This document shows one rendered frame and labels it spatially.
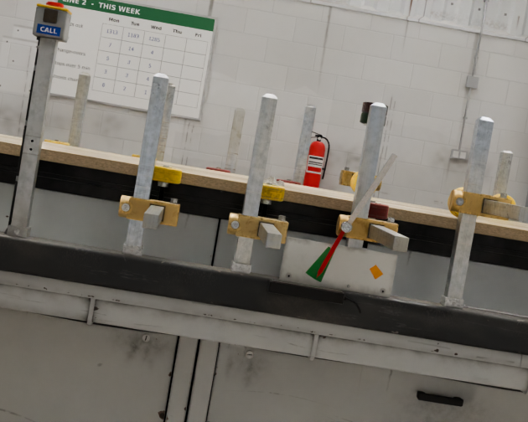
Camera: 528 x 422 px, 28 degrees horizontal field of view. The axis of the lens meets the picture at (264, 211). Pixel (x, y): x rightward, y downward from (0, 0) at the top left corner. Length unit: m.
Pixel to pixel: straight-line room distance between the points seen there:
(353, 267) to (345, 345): 0.19
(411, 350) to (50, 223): 0.93
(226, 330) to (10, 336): 0.58
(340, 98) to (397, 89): 0.53
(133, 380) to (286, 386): 0.39
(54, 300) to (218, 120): 7.17
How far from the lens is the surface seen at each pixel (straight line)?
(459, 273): 2.48
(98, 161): 2.57
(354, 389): 2.74
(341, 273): 2.42
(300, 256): 2.40
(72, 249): 2.39
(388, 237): 2.18
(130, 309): 2.45
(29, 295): 2.47
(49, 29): 2.41
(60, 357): 2.72
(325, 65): 9.64
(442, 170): 9.80
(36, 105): 2.42
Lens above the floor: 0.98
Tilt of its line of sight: 3 degrees down
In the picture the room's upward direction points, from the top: 10 degrees clockwise
